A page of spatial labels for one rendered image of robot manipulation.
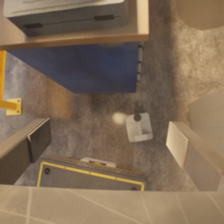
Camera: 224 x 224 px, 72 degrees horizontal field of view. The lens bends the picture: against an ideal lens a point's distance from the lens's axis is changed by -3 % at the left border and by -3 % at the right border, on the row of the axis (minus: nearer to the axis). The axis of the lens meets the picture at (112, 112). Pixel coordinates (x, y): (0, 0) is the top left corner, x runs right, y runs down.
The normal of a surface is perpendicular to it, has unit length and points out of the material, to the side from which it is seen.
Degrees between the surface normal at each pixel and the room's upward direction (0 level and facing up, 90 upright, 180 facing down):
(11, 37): 0
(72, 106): 0
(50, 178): 0
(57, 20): 90
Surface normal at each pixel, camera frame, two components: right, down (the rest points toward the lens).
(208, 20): -0.14, -0.11
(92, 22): 0.00, 0.99
